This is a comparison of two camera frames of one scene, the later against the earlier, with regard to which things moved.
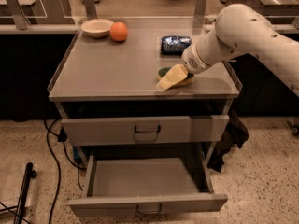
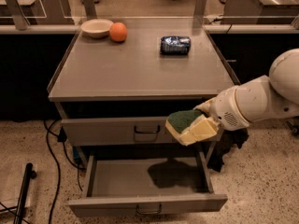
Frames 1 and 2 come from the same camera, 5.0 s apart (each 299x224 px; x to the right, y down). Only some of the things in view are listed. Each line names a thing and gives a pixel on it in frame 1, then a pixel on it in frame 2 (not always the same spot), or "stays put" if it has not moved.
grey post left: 20,17 stays put
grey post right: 201,6 stays put
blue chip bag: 174,45 stays put
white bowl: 97,28 stays put
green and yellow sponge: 163,71 → 177,121
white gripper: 191,61 → 223,107
